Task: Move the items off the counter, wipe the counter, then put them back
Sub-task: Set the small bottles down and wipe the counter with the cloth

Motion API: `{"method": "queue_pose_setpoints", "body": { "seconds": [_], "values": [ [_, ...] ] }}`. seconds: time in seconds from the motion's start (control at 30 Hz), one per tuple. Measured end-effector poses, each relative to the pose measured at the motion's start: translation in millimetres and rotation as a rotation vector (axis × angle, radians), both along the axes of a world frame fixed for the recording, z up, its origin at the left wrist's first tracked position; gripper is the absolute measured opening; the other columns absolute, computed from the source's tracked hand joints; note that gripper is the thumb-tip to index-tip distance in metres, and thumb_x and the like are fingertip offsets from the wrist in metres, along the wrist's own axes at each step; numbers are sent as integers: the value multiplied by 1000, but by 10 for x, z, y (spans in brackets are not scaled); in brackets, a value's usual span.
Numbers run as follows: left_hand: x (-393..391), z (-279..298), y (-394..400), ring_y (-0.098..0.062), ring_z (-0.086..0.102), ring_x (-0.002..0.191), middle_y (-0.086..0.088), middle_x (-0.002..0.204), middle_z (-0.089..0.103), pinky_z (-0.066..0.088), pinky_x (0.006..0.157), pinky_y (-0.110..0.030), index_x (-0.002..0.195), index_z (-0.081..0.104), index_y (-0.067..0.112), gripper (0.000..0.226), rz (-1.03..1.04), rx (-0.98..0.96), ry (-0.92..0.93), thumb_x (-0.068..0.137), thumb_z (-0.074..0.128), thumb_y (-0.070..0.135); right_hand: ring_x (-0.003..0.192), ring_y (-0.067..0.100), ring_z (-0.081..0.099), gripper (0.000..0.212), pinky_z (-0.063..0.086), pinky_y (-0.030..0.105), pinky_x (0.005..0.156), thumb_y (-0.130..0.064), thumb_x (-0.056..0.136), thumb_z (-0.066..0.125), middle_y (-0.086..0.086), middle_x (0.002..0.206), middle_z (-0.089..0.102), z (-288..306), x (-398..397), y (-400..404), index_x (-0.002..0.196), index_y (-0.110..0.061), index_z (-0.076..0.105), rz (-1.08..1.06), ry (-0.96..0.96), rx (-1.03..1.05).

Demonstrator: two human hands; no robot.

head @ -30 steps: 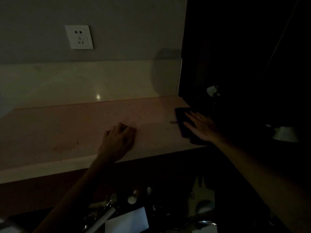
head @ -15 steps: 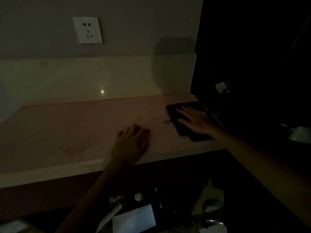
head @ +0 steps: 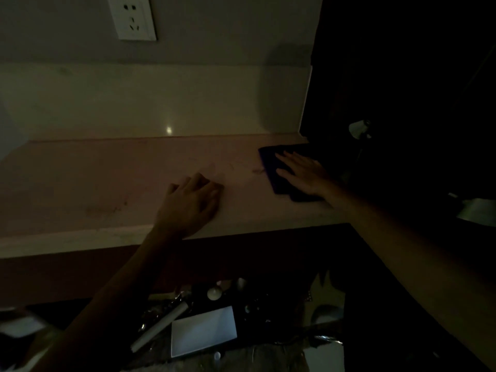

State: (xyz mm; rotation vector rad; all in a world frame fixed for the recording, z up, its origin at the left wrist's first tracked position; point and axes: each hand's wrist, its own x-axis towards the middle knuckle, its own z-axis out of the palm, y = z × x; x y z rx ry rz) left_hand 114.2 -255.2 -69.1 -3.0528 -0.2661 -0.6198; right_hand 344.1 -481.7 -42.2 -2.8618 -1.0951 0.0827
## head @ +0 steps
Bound white rectangular plate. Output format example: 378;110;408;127
170;305;238;358

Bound person's right forearm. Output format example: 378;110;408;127
321;181;496;370

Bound person's left hand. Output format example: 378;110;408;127
153;172;225;241

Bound white wall socket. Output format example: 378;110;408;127
106;0;158;42

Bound white cylindrical tube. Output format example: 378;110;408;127
130;301;191;353

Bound person's right hand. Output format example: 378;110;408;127
274;150;336;198

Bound person's left forearm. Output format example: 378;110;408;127
30;225;183;372

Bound dark blue cloth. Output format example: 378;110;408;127
258;144;327;203

